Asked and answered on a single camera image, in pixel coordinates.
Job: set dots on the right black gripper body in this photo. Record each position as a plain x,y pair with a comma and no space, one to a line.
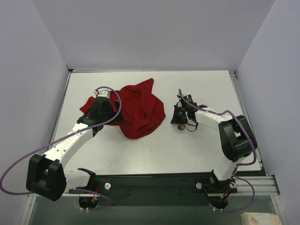
177,116

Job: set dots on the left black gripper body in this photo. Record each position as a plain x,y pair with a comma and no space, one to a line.
112,106

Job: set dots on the round gold blue brooch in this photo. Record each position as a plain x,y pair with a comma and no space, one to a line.
181,127

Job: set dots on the red cloth garment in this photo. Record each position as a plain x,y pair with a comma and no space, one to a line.
143,112

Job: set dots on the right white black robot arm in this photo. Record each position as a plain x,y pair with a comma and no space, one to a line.
238,143

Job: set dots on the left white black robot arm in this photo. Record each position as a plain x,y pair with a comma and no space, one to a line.
46,173

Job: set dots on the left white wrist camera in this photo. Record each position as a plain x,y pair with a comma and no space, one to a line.
105,93

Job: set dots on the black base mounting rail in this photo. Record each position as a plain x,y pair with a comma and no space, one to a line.
178,189

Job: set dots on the aluminium frame rail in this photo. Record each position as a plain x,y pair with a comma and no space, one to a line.
262,185

